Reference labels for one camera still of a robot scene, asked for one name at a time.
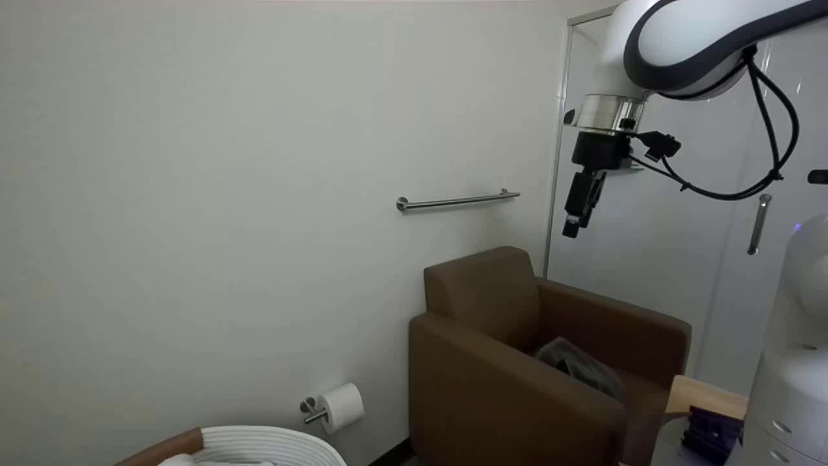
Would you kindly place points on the metal toilet paper holder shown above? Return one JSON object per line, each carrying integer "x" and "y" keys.
{"x": 312, "y": 410}

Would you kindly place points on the brown armchair sofa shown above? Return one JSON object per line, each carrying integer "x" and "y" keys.
{"x": 481, "y": 390}

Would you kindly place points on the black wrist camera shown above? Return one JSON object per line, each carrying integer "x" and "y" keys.
{"x": 661, "y": 142}

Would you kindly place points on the metal wall grab bar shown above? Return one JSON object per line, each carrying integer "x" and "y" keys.
{"x": 455, "y": 202}

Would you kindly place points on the white toilet paper roll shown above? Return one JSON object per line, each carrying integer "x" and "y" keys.
{"x": 341, "y": 404}

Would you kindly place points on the glass shower door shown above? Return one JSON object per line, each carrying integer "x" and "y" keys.
{"x": 673, "y": 248}

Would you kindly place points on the small wooden table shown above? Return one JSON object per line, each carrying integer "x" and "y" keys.
{"x": 702, "y": 393}

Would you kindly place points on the grey cloth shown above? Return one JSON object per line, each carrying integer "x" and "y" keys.
{"x": 581, "y": 364}

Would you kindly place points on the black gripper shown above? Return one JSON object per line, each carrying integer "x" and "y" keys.
{"x": 600, "y": 147}

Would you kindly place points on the white laundry basket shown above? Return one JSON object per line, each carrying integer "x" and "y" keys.
{"x": 275, "y": 441}

